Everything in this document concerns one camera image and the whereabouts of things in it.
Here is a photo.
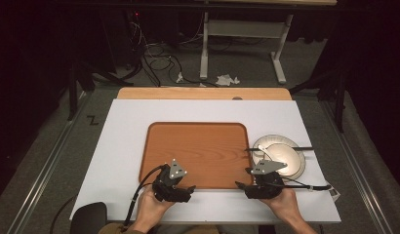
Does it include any white board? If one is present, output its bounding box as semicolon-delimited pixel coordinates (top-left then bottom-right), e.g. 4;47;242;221
69;98;342;226

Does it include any white plate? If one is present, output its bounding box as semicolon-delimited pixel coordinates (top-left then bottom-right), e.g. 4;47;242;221
251;134;307;180

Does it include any brown clothing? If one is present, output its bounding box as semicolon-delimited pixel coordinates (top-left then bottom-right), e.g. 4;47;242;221
98;222;139;234

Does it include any crumpled white paper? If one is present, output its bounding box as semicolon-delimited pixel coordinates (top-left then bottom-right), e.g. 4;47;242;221
215;73;241;88

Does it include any hand-held gripper black cable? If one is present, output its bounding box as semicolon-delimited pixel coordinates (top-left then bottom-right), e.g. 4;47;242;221
281;176;333;192
123;164;167;226

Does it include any white desk frame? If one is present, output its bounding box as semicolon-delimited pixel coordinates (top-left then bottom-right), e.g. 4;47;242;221
199;0;339;86

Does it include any white spoon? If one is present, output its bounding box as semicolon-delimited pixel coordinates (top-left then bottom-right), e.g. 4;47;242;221
257;143;272;162

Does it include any white cable tag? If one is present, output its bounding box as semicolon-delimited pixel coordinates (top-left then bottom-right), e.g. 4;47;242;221
326;185;341;202

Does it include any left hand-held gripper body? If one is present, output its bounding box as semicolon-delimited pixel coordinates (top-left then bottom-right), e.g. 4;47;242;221
151;158;193;203

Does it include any right hand-held gripper black cable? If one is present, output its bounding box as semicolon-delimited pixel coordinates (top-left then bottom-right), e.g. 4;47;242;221
281;176;333;192

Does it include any black chair back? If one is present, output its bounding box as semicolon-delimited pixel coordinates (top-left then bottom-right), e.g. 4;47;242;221
69;201;108;234

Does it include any left hand-held gripper black cable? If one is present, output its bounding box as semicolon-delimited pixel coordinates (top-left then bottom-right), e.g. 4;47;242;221
123;164;167;226

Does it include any person's left hand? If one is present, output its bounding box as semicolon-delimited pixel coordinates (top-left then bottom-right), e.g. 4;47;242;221
135;184;177;230

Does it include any metal floor rail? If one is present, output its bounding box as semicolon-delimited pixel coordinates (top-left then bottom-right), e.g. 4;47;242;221
6;91;94;234
319;98;396;234

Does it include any wooden tray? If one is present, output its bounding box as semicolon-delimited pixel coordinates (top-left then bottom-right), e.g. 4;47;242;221
139;121;254;190

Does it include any white bowl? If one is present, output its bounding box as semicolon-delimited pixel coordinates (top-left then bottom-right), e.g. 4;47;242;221
263;142;303;178

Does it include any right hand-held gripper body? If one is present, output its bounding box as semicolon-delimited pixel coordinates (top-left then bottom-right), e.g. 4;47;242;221
244;159;289;200

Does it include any person's right hand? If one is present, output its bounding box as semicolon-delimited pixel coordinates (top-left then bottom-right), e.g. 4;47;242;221
259;187;303;225

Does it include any black stand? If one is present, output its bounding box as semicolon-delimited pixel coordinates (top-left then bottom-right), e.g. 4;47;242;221
66;59;126;122
288;69;348;134

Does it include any bundle of floor cables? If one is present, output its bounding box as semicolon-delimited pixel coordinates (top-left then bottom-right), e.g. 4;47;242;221
128;13;219;88

